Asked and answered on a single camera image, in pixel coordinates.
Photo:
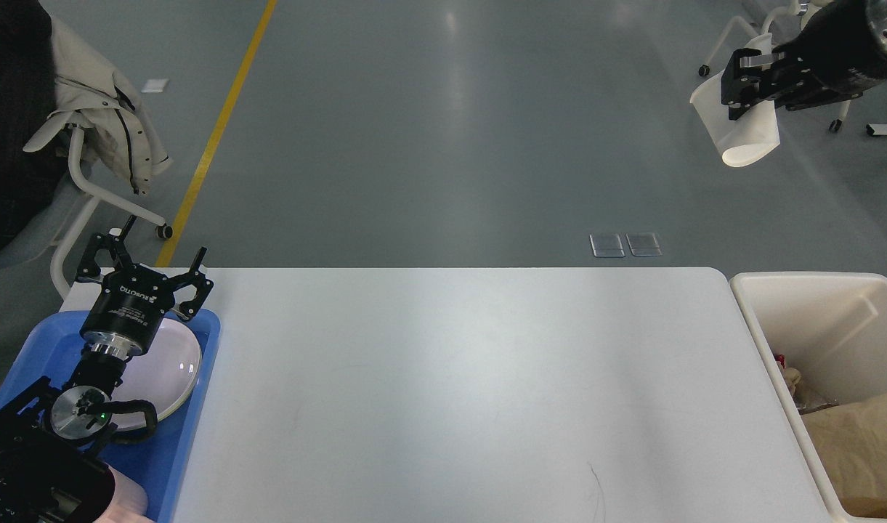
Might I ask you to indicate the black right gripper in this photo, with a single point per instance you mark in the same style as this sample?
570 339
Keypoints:
838 55

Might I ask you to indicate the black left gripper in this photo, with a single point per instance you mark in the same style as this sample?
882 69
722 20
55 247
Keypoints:
133 299

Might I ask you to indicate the white paper cup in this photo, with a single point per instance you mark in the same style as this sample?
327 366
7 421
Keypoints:
745 141

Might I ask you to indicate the pink plate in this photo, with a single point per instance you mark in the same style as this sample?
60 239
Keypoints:
168 370

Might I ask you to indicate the pink mug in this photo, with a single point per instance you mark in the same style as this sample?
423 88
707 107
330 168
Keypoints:
129 501

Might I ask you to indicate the brown paper bag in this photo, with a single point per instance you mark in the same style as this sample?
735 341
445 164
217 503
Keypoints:
851 442

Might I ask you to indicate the foil bag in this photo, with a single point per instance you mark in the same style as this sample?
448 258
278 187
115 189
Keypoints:
809 400

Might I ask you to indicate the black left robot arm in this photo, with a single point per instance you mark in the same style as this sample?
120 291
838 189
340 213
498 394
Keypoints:
52 437

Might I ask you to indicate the white chair with jacket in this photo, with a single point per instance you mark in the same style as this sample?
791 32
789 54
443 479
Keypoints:
58 227

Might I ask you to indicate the light green plate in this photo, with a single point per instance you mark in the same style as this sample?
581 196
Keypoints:
165 409

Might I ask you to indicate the blue plastic tray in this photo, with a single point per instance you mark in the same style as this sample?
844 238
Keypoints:
53 349

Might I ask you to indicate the white paper on floor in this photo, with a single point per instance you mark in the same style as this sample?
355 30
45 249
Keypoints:
155 85

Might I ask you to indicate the floor outlet plate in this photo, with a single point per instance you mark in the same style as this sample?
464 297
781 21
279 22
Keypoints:
607 246
644 244

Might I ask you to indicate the cream plastic bin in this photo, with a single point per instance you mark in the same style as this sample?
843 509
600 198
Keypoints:
832 326

